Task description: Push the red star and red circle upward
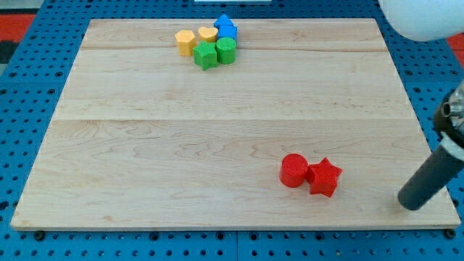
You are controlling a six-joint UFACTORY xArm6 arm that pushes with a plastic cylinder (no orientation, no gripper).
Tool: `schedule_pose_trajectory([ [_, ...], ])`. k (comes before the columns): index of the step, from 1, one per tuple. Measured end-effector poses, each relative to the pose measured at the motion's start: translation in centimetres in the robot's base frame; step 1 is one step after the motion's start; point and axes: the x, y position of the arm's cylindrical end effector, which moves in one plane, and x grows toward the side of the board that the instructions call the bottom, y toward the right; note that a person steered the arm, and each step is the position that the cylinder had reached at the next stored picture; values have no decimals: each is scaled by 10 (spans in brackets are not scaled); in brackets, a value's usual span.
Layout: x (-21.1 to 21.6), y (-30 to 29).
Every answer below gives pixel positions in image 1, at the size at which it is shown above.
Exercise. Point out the green cylinder block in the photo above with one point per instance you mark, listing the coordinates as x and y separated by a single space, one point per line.
226 50

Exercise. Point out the blue cube block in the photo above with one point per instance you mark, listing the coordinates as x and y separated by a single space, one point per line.
228 31

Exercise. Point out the yellow heart block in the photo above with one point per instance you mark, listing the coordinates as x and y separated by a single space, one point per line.
209 35

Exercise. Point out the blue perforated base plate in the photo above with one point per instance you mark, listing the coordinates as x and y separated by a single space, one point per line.
34 77

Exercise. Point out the red star block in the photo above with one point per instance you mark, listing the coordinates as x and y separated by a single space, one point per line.
323 177

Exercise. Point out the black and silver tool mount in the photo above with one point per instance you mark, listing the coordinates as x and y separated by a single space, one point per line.
448 122

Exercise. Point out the yellow hexagon block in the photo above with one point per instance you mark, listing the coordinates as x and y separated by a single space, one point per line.
185 42

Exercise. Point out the blue triangle block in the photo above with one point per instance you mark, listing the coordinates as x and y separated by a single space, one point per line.
223 20

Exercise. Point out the green star block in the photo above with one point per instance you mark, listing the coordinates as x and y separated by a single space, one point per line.
205 55

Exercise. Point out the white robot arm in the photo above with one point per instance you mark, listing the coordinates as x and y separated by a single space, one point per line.
430 20

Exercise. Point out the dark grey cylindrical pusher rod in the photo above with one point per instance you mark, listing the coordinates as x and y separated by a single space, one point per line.
443 164

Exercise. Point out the light wooden board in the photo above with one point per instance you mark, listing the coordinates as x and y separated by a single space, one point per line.
142 139

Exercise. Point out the red cylinder block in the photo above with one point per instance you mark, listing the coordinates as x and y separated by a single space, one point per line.
293 170

